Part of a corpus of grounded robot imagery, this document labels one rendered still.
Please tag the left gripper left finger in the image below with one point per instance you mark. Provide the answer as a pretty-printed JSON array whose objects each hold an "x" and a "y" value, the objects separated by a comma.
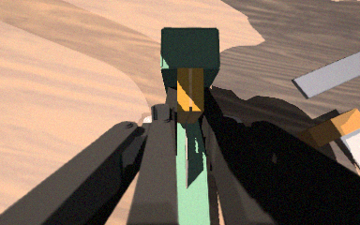
[{"x": 87, "y": 188}]

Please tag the grey flat bar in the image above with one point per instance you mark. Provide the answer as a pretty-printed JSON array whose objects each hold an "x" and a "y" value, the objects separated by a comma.
[{"x": 328, "y": 77}]

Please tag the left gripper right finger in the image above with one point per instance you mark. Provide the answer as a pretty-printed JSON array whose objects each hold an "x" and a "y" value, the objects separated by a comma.
[{"x": 320, "y": 190}]

